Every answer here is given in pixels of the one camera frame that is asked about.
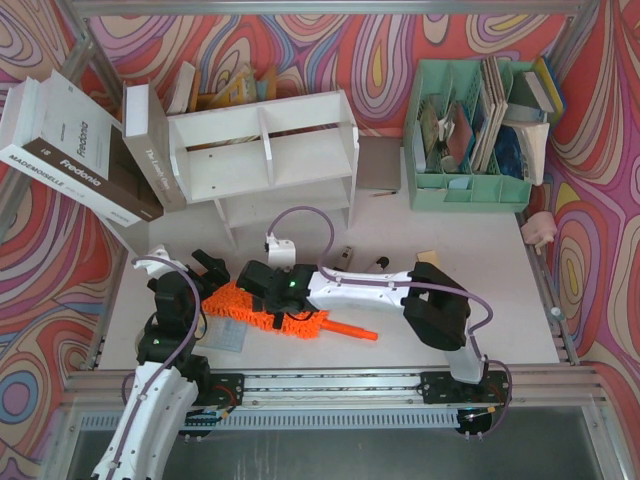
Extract small pencil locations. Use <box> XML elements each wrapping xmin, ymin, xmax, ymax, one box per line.
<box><xmin>370</xmin><ymin>190</ymin><xmax>398</xmax><ymax>198</ymax></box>

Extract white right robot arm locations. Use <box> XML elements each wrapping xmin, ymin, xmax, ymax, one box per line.
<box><xmin>236</xmin><ymin>260</ymin><xmax>485</xmax><ymax>385</ymax></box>

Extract pink plastic object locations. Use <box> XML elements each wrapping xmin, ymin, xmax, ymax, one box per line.
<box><xmin>521</xmin><ymin>211</ymin><xmax>557</xmax><ymax>255</ymax></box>

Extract orange microfiber duster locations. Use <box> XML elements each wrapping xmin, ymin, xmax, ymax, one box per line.
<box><xmin>200</xmin><ymin>281</ymin><xmax>378</xmax><ymax>344</ymax></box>

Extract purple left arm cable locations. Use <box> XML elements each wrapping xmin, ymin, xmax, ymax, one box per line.
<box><xmin>107</xmin><ymin>254</ymin><xmax>204</xmax><ymax>471</ymax></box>

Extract books in organizer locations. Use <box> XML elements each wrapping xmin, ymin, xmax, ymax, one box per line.
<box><xmin>407</xmin><ymin>56</ymin><xmax>566</xmax><ymax>185</ymax></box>

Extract tan sticky note pad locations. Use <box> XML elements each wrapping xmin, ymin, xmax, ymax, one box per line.
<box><xmin>416</xmin><ymin>250</ymin><xmax>440</xmax><ymax>267</ymax></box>

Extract white wooden bookshelf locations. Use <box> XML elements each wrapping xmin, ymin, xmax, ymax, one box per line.
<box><xmin>168</xmin><ymin>90</ymin><xmax>359</xmax><ymax>241</ymax></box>

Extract green plastic desk organizer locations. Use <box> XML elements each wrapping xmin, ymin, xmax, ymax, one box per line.
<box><xmin>403</xmin><ymin>56</ymin><xmax>532</xmax><ymax>213</ymax></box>

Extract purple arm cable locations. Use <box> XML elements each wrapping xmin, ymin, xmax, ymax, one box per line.
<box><xmin>107</xmin><ymin>254</ymin><xmax>204</xmax><ymax>471</ymax></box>
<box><xmin>267</xmin><ymin>205</ymin><xmax>516</xmax><ymax>441</ymax></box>

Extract white Fredonia book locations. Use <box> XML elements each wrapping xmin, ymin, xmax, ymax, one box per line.
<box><xmin>1</xmin><ymin>71</ymin><xmax>163</xmax><ymax>227</ymax></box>

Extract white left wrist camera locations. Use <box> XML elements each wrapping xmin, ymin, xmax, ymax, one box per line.
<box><xmin>131</xmin><ymin>244</ymin><xmax>184</xmax><ymax>279</ymax></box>

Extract books behind shelf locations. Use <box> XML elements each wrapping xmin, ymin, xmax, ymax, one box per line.
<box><xmin>163</xmin><ymin>62</ymin><xmax>277</xmax><ymax>115</ymax></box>

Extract grey hardcover book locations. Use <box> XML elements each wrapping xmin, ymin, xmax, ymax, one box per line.
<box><xmin>123</xmin><ymin>84</ymin><xmax>187</xmax><ymax>213</ymax></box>

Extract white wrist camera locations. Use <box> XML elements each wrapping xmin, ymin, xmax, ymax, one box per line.
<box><xmin>131</xmin><ymin>244</ymin><xmax>184</xmax><ymax>279</ymax></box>
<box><xmin>265</xmin><ymin>233</ymin><xmax>296</xmax><ymax>271</ymax></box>

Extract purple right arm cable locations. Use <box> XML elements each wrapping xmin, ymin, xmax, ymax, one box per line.
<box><xmin>267</xmin><ymin>205</ymin><xmax>516</xmax><ymax>441</ymax></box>

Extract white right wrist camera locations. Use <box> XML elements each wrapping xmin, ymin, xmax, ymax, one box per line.
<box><xmin>265</xmin><ymin>233</ymin><xmax>296</xmax><ymax>271</ymax></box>

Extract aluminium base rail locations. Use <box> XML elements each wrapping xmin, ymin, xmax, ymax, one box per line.
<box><xmin>62</xmin><ymin>363</ymin><xmax>608</xmax><ymax>410</ymax></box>

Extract light blue calculator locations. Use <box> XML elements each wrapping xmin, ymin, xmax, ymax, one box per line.
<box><xmin>196</xmin><ymin>318</ymin><xmax>248</xmax><ymax>353</ymax></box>

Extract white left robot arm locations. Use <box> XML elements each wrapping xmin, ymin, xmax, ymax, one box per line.
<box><xmin>91</xmin><ymin>246</ymin><xmax>230</xmax><ymax>479</ymax></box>

